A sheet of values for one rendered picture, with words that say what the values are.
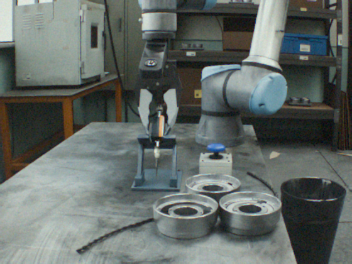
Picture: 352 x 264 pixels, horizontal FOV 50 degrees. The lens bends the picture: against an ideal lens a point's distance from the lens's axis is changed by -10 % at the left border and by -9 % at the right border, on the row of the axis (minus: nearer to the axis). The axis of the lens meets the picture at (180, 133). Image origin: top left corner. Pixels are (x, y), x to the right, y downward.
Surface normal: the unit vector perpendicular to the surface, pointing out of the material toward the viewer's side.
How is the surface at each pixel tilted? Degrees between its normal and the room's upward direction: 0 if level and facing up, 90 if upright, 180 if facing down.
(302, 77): 90
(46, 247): 0
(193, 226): 90
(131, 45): 90
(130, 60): 90
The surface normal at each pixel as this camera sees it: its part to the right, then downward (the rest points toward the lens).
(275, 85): 0.61, 0.29
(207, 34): -0.10, 0.22
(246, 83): -0.72, -0.16
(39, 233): 0.00, -0.97
